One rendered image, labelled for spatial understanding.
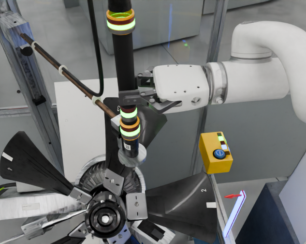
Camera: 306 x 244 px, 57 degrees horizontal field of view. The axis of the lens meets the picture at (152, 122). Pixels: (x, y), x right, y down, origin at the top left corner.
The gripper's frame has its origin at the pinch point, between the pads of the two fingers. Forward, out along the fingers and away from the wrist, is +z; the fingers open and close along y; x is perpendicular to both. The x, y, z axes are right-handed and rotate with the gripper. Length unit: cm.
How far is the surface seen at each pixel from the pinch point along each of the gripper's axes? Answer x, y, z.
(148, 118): -23.0, 14.3, -5.3
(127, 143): -14.1, -1.7, 1.3
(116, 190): -40.9, 2.2, 6.1
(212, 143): -58, 31, -34
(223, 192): -166, 64, -69
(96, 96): -9.1, 9.6, 7.7
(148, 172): -134, 70, -10
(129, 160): -19.6, -2.6, 1.2
